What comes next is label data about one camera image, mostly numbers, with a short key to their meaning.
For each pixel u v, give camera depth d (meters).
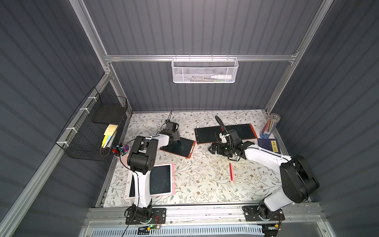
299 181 0.45
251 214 0.74
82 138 0.69
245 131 1.12
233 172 0.89
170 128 0.84
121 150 0.83
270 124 0.93
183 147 0.99
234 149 0.68
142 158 0.55
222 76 0.90
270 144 0.99
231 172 0.89
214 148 0.81
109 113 0.80
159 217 0.73
